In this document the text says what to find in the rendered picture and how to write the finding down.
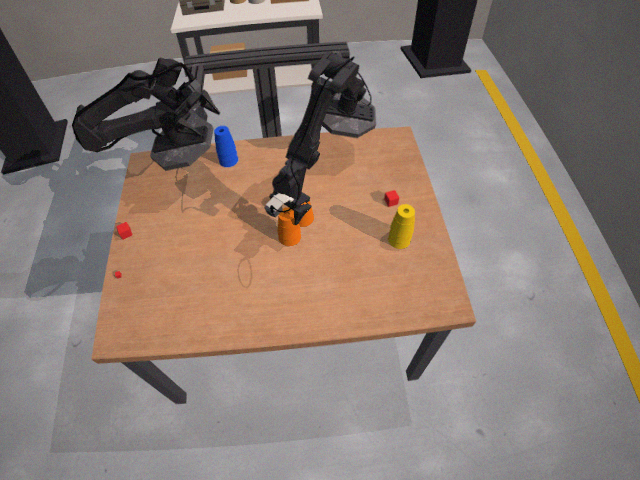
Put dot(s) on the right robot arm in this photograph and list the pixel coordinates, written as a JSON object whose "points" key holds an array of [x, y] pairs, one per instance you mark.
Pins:
{"points": [[155, 117]]}

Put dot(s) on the orange cup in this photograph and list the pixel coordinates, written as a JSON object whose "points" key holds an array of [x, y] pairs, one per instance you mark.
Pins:
{"points": [[292, 242], [307, 219], [286, 226]]}

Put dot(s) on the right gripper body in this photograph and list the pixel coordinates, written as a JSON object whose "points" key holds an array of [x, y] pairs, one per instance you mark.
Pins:
{"points": [[185, 103]]}

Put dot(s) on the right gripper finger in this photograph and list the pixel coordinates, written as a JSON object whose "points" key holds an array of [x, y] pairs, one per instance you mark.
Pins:
{"points": [[207, 103], [182, 125]]}

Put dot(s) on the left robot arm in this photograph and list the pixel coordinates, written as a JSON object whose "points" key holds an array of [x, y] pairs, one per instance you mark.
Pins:
{"points": [[320, 100]]}

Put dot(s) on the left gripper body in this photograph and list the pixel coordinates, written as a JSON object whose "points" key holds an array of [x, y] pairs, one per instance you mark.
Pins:
{"points": [[290, 198]]}

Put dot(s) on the yellow cup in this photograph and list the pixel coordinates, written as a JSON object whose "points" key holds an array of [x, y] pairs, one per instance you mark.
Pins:
{"points": [[403, 223], [398, 245], [397, 239]]}

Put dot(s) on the blue cup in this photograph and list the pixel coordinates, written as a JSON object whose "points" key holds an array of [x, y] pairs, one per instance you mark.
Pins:
{"points": [[228, 157], [223, 141], [229, 163]]}

